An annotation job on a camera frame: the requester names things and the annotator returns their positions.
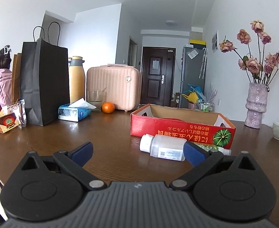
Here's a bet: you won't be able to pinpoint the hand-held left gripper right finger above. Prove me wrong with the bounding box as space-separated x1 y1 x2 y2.
170 141 259 191

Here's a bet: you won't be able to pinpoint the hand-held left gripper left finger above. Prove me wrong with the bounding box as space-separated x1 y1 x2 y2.
21 142 107 191

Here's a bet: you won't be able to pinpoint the green spray bottle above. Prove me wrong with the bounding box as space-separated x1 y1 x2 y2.
201 145 232 156

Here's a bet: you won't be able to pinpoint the white plastic bottle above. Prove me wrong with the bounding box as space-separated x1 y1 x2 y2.
139 134 188 162

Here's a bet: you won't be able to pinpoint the red cardboard box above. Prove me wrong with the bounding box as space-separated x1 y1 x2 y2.
130 104 236 148

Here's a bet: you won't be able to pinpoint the blue tissue pack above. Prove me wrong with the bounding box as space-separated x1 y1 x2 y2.
58 97 96 122

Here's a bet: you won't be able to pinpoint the rack of small bottles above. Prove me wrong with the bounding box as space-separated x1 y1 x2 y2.
196 101 215 113

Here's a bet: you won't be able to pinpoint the orange tangerine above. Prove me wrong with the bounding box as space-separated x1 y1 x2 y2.
102 102 115 114

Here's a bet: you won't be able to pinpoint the clear glass cup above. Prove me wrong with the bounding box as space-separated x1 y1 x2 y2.
87 90 107 112

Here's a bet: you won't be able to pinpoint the brown cardboard box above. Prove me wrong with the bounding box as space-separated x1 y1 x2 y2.
171 92 181 107

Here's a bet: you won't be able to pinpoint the blue and yellow bags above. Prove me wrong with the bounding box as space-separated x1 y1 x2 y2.
181 83 205 104

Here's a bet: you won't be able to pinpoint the yellow thermos bottle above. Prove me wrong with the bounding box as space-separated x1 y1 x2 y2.
68 56 86 105

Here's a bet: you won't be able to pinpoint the pink small suitcase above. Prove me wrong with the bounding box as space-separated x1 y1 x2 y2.
86 64 142 112

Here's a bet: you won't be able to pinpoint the clear plastic snack bag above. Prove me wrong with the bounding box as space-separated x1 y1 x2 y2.
4 99 27 128

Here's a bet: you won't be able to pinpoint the black paper bag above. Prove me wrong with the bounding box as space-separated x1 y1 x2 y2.
20 21 71 127

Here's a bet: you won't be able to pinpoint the grey refrigerator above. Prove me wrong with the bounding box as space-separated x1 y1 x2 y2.
179 44 208 110

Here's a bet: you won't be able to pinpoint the pink ceramic vase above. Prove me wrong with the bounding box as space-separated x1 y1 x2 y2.
244 82 270 129

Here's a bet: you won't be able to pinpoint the dark brown door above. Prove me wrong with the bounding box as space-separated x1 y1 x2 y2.
141 46 176 106

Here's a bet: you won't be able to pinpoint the white folded umbrella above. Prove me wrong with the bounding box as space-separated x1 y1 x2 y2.
199 47 208 79

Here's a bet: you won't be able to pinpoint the brown paper bag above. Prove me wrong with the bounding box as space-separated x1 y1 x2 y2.
11 53 24 103

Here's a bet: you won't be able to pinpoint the dried pink roses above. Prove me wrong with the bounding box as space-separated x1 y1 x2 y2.
219 20 279 86

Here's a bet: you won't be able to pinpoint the white wall panel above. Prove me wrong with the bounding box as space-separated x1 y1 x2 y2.
211 30 219 53

